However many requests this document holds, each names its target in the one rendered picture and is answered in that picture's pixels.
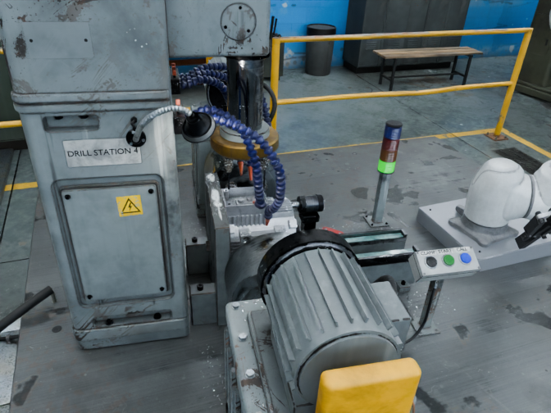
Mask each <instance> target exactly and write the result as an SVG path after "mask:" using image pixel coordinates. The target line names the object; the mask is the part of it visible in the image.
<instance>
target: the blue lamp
mask: <svg viewBox="0 0 551 413"><path fill-rule="evenodd" d="M401 133H402V127H400V128H392V127H389V126H388V125H386V124H385V131H384V137H385V138H387V139H391V140H397V139H400V137H401Z"/></svg>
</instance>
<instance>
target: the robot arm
mask: <svg viewBox="0 0 551 413"><path fill-rule="evenodd" d="M455 210H456V211H457V212H458V213H459V215H460V216H459V217H454V218H450V219H449V222H448V223H449V224H450V225H452V226H454V227H456V228H457V229H459V230H460V231H462V232H463V233H464V234H466V235H467V236H468V237H470V238H472V239H473V240H474V241H476V242H477V243H478V244H479V245H480V246H481V247H488V246H489V245H490V244H492V243H496V242H499V241H501V240H504V239H506V238H511V237H516V238H515V240H516V243H517V246H518V248H519V249H523V248H526V247H528V246H529V245H531V244H532V243H533V242H535V241H536V240H538V239H539V238H541V237H542V239H545V238H547V237H546V234H551V160H550V161H547V162H545V163H544V164H543V165H542V166H541V167H540V168H539V169H538V170H537V171H536V172H535V173H534V174H533V175H527V174H524V170H523V169H522V168H521V166H520V165H519V164H517V163H516V162H514V161H512V160H509V159H507V158H493V159H490V160H488V161H486V162H485V163H484V164H483V165H482V166H481V167H480V169H479V170H478V171H477V172H476V174H475V175H474V177H473V179H472V182H471V185H470V188H469V190H468V193H467V200H466V204H465V206H463V205H460V204H459V205H457V206H456V208H455ZM519 218H524V219H529V220H530V221H529V222H528V223H527V224H526V225H525V227H524V228H523V229H524V230H525V232H524V233H522V234H520V235H519V236H518V234H519V231H518V230H517V229H514V228H512V227H510V226H509V225H508V222H509V221H510V220H515V219H519ZM517 236H518V237H517ZM540 236H541V237H540Z"/></svg>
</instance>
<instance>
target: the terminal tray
mask: <svg viewBox="0 0 551 413"><path fill-rule="evenodd" d="M254 189H255V188H254V187H242V188H230V190H229V189H227V188H222V189H221V192H222V194H223V193H224V194H223V195H222V196H224V197H223V199H224V203H225V208H226V209H227V212H226V213H227V217H228V221H229V224H230V225H234V226H237V227H240V226H242V227H244V226H245V225H246V227H248V226H249V225H250V226H253V225H255V226H257V225H262V224H264V225H266V218H265V217H264V214H265V213H264V211H265V209H266V207H265V208H264V209H262V210H260V209H258V208H256V207H255V205H254V204H253V201H254V200H255V201H256V199H253V197H255V192H254ZM263 192H264V191H263ZM245 196H246V197H247V198H246V197H245ZM232 198H233V200H232ZM264 199H265V202H266V205H267V206H268V205H269V203H268V201H267V199H266V195H265V193H264ZM233 203H234V205H233Z"/></svg>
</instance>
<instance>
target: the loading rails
mask: <svg viewBox="0 0 551 413"><path fill-rule="evenodd" d="M339 235H340V236H342V237H343V238H345V239H346V241H347V242H348V243H349V245H350V246H351V248H352V249H353V251H354V253H355V254H356V256H357V258H358V260H359V263H360V266H361V268H362V270H363V272H364V274H365V275H366V277H367V279H368V280H369V282H370V284H371V283H373V282H374V281H375V280H376V279H378V278H380V277H381V276H383V275H390V276H392V277H393V278H394V280H395V282H396V285H397V290H398V291H399V292H406V291H410V287H411V286H410V285H409V284H414V280H415V279H414V277H413V273H412V269H411V266H410V264H409V260H408V258H409V257H410V256H411V255H412V254H413V253H414V252H419V251H420V250H419V248H418V247H417V245H413V246H412V248H408V249H404V247H405V243H406V239H407V236H408V234H407V233H406V232H405V230H404V229H403V228H398V229H382V230H372V231H363V232H355V233H346V234H339Z"/></svg>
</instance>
